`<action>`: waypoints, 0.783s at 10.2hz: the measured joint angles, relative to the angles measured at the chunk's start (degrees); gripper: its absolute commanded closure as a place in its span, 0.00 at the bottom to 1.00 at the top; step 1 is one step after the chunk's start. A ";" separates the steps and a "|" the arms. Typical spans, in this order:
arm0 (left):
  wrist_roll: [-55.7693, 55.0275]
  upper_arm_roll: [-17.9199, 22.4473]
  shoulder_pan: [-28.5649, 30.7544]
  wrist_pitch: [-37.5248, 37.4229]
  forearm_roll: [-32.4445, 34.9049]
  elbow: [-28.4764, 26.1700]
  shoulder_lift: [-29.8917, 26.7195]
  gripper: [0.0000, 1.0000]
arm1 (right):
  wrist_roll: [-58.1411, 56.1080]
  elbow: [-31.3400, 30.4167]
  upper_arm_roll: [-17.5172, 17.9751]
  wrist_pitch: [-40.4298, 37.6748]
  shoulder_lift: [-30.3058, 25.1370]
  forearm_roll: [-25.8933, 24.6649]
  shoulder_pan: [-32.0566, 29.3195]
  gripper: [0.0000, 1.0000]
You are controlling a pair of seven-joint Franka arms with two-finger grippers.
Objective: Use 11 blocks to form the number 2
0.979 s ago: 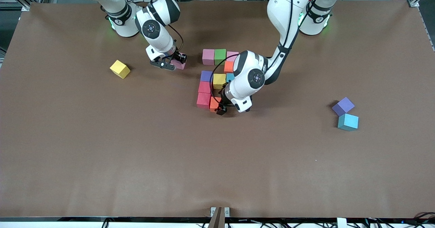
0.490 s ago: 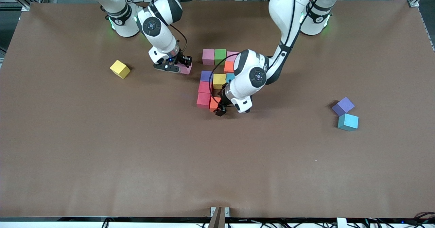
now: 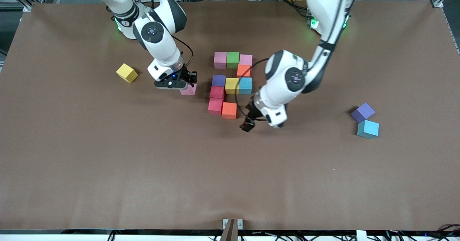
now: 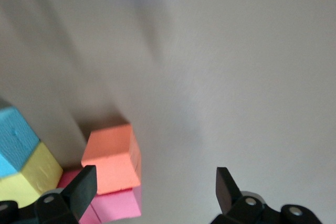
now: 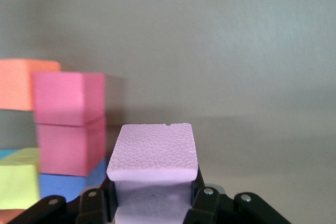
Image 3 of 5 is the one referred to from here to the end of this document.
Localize teal foam cube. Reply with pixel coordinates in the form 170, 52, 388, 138
357, 120, 380, 139

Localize brown table cover sheet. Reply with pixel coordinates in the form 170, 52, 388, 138
0, 0, 460, 231

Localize table edge clamp bracket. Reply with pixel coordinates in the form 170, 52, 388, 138
220, 218, 244, 241

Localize light blue foam cube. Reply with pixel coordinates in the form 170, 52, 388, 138
239, 77, 253, 95

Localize black cable bundle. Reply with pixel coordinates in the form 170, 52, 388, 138
386, 224, 460, 241

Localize light red foam cube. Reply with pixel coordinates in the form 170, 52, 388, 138
208, 98, 223, 115

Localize yellow foam cube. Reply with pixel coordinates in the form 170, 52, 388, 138
116, 63, 139, 84
225, 78, 240, 95

